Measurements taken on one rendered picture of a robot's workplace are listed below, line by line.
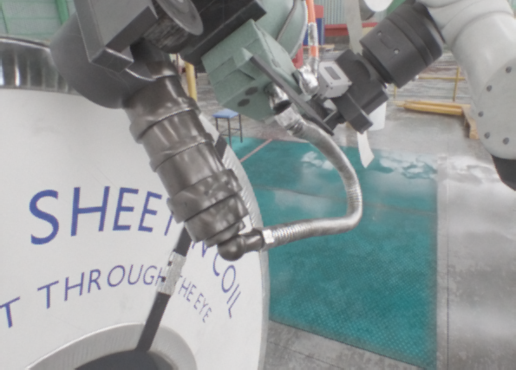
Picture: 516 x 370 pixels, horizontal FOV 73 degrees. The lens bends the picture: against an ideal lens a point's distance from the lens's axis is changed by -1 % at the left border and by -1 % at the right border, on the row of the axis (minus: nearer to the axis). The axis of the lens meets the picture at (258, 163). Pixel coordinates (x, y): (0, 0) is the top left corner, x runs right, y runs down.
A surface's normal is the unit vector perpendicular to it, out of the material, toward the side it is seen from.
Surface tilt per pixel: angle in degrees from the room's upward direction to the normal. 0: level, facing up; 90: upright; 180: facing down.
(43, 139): 90
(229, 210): 56
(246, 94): 137
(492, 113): 78
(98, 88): 118
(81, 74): 99
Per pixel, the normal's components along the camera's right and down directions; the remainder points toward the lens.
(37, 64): 0.90, 0.10
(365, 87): -0.48, -0.10
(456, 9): -0.62, 0.26
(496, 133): -0.99, -0.14
